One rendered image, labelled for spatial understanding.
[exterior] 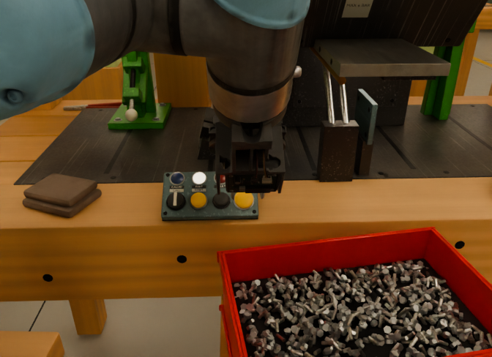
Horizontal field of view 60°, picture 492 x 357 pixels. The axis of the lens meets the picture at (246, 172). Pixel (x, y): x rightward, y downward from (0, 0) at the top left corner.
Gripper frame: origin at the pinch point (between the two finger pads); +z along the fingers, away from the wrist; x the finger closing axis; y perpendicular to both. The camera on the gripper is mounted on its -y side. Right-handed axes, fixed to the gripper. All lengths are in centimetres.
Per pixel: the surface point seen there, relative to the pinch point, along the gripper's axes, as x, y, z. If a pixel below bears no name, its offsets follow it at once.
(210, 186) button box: -5.4, -2.3, 9.2
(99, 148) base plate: -30.2, -20.5, 26.9
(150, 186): -16.6, -6.5, 17.1
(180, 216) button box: -9.9, 2.6, 9.3
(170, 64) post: -18, -52, 36
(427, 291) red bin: 23.1, 15.8, 3.8
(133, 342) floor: -40, 9, 116
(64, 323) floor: -68, 1, 122
